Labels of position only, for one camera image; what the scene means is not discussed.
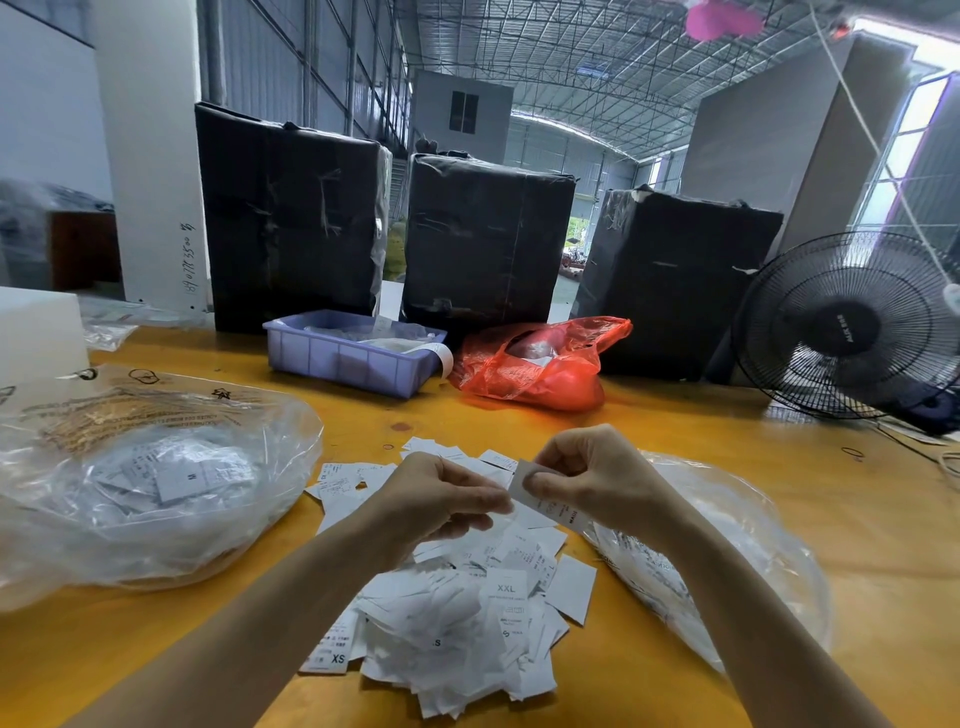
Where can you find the person's left hand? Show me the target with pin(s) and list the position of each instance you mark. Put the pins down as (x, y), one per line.
(428, 507)

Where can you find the person's right hand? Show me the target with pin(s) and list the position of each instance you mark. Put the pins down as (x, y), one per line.
(608, 480)

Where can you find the white paper label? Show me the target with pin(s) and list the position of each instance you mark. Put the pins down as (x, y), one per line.
(543, 504)

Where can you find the pile of white labels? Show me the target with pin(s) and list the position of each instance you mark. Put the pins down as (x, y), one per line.
(465, 630)

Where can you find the clear plastic bag black print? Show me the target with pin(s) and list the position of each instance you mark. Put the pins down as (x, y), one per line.
(750, 563)

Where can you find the large clear bag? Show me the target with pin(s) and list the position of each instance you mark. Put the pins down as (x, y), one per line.
(153, 483)

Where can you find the person's right forearm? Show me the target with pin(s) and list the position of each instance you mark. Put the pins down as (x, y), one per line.
(765, 630)

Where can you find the person's left forearm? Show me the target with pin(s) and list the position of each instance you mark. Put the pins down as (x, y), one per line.
(248, 638)

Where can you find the red plastic bag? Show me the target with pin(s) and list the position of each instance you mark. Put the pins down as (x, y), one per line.
(537, 372)

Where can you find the blue plastic bin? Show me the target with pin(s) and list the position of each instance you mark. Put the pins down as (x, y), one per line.
(330, 357)

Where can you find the large black wrapped bale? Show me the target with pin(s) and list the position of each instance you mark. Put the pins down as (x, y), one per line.
(678, 285)
(488, 248)
(293, 225)

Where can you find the black table fan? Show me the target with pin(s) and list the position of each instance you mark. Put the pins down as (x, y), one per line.
(843, 327)

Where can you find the grey cabin with window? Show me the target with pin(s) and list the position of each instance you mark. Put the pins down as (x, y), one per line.
(462, 117)

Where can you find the white foam box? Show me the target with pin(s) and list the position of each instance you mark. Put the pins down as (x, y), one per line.
(42, 336)

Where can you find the brown wooden cabinet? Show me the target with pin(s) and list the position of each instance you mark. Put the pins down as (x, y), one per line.
(84, 251)

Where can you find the white pillar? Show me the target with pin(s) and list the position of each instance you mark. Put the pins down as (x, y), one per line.
(147, 150)

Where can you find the pink hanging object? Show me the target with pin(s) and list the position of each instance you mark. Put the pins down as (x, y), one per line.
(723, 20)

